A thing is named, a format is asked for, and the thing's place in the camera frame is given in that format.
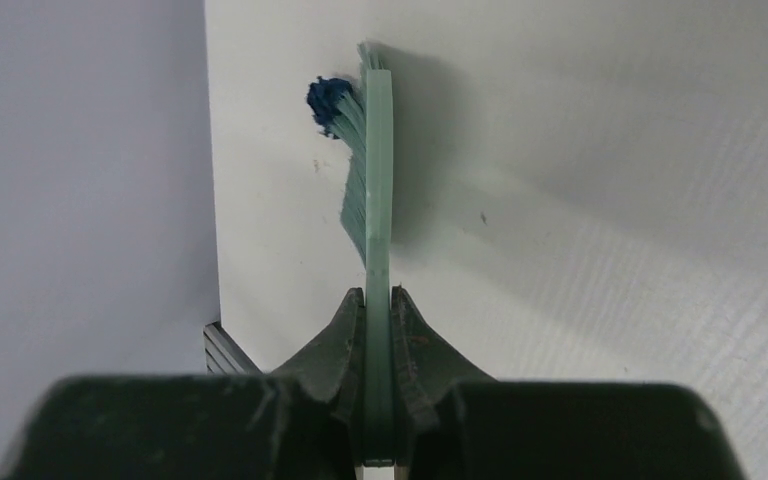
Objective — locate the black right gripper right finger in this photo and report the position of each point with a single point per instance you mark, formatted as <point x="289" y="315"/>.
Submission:
<point x="454" y="421"/>

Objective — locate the small blue scrap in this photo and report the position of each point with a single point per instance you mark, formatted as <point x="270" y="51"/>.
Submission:
<point x="323" y="97"/>

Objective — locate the green hand brush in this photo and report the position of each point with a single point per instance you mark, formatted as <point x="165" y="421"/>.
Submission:
<point x="366" y="124"/>

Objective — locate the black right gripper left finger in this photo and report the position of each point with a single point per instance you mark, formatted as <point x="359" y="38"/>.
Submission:
<point x="301" y="421"/>

